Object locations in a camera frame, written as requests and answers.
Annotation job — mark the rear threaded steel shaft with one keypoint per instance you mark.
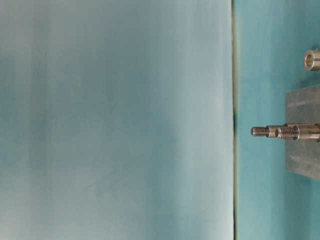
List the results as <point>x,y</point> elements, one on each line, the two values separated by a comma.
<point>269,130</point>

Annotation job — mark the threaded steel shaft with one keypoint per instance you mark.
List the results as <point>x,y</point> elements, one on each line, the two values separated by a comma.
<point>269,130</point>
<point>287,133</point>

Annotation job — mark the front threaded steel shaft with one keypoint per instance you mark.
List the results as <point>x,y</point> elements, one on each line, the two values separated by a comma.
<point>287,133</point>

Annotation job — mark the grey metal base plate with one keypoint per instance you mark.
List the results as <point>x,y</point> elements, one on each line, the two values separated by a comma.
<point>302,155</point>

